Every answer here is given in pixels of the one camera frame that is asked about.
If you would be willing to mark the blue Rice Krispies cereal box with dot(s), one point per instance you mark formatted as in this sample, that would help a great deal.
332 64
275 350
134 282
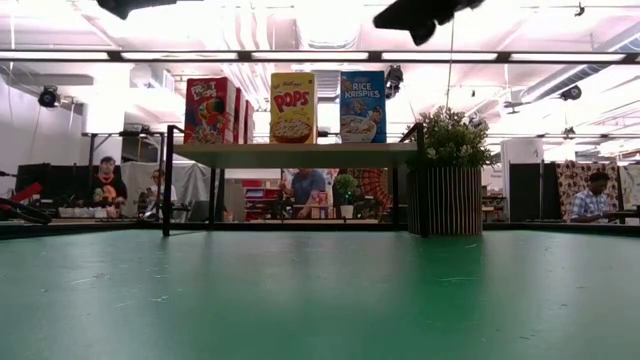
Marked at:
363 106

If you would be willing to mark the yellow Corn Pops cereal box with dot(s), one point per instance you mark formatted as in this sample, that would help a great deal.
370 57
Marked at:
293 107

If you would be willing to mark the wooden shelf black legs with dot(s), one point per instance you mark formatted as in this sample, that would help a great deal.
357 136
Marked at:
300 155

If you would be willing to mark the black ceiling spotlight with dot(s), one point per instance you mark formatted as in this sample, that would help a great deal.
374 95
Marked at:
48 96
570 92

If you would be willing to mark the white cabinet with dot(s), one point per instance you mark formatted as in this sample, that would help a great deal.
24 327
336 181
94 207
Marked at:
520 150

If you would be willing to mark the person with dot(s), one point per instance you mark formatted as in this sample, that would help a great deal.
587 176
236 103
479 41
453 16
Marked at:
159 192
106 187
592 202
307 187

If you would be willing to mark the grey draped cloth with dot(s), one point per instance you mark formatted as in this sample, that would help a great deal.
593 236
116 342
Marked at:
192 182

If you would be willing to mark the potted plant ribbed pot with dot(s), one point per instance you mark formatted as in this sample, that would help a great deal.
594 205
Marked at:
450 200

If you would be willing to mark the small plant white pot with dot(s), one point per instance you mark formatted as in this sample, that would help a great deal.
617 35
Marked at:
346 192

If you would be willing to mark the black partition panels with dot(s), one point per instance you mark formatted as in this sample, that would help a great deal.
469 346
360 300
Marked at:
55 182

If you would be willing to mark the red object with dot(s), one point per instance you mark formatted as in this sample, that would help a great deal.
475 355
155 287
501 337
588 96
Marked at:
27 192

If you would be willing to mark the patterned curtain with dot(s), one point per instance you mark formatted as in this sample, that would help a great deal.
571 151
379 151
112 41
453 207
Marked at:
572 177

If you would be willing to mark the green table mat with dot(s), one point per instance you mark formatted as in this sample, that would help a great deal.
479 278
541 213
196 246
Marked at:
320 300

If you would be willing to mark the black hanging overhead camera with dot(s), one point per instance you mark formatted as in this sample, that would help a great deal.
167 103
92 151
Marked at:
395 80

